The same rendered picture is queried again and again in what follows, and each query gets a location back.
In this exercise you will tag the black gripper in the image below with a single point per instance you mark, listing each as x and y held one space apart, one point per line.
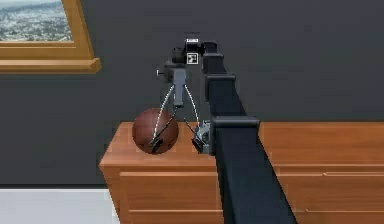
179 83

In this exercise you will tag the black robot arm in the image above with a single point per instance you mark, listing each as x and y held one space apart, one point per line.
246 173

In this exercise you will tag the brown basketball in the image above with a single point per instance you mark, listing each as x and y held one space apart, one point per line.
146 131

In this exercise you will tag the small grey black object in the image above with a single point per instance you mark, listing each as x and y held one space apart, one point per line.
202 136

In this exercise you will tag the brown wooden chest of drawers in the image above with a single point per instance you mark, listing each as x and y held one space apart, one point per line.
320 150

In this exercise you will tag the wooden framed window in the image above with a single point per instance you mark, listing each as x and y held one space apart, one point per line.
40 30

